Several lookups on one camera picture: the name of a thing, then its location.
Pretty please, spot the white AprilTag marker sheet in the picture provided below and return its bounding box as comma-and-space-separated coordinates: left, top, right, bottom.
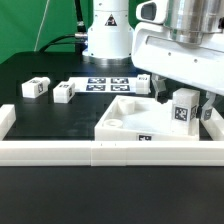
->
69, 77, 136, 93

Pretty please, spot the white square tabletop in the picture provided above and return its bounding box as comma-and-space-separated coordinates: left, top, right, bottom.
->
94, 96, 199, 141

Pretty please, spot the white U-shaped obstacle fence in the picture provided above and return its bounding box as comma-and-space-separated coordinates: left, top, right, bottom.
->
0, 104, 224, 166

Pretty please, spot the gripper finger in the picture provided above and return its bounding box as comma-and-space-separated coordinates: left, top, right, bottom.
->
200, 91, 216, 121

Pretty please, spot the black cable bundle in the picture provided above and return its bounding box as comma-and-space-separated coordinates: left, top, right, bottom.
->
39, 0, 89, 54

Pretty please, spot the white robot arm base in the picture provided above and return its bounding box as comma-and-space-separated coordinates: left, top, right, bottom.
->
83, 0, 134, 60

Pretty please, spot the white thin cable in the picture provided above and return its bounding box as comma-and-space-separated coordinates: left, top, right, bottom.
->
33, 0, 52, 52

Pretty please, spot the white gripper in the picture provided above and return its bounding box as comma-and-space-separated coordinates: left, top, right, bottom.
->
132, 0, 224, 104

